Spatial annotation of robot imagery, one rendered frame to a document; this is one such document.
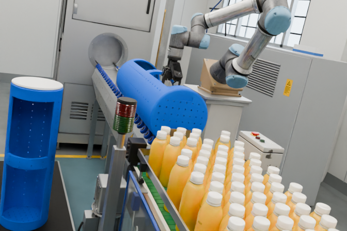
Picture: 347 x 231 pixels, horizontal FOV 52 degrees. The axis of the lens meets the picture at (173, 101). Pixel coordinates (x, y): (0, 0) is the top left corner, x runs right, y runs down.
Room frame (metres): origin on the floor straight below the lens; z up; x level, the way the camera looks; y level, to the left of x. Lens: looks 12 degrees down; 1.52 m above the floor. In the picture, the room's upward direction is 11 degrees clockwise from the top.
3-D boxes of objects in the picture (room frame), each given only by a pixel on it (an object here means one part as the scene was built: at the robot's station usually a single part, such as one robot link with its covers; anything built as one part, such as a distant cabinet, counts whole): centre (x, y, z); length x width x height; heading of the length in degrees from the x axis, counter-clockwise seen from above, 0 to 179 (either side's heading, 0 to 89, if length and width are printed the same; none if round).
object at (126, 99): (1.07, 0.14, 1.18); 0.06 x 0.06 x 0.16
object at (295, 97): (4.00, -0.79, 0.72); 2.15 x 0.54 x 1.45; 25
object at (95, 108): (3.43, 0.75, 0.31); 0.06 x 0.06 x 0.63; 21
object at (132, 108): (1.07, 0.14, 1.23); 0.06 x 0.06 x 0.04
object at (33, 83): (2.00, 0.79, 1.03); 0.28 x 0.28 x 0.01
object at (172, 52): (1.79, 0.04, 1.37); 0.08 x 0.08 x 0.05
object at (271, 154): (1.47, -0.40, 1.05); 0.20 x 0.10 x 0.10; 21
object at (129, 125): (1.07, 0.14, 1.18); 0.06 x 0.06 x 0.05
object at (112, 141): (2.51, 0.39, 0.31); 0.06 x 0.06 x 0.63; 21
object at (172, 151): (1.29, -0.03, 0.99); 0.07 x 0.07 x 0.18
